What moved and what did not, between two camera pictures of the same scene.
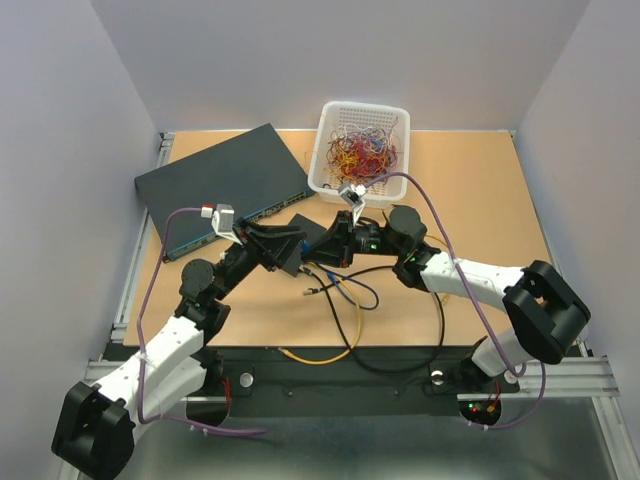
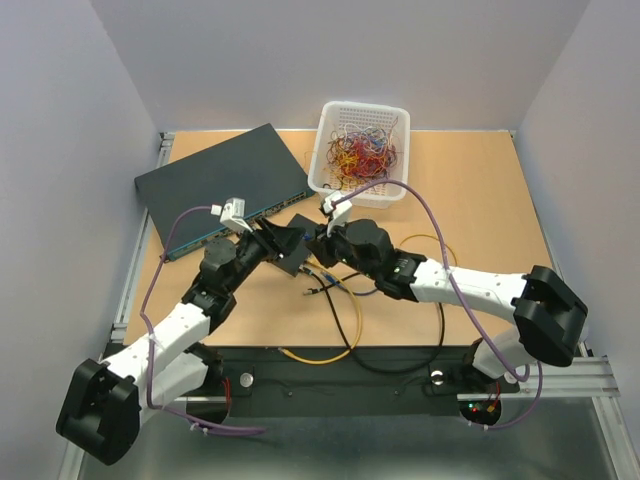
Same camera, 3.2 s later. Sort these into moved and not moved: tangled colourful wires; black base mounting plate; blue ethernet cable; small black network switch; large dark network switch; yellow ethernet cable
Moved: blue ethernet cable; yellow ethernet cable
Not moved: large dark network switch; black base mounting plate; small black network switch; tangled colourful wires
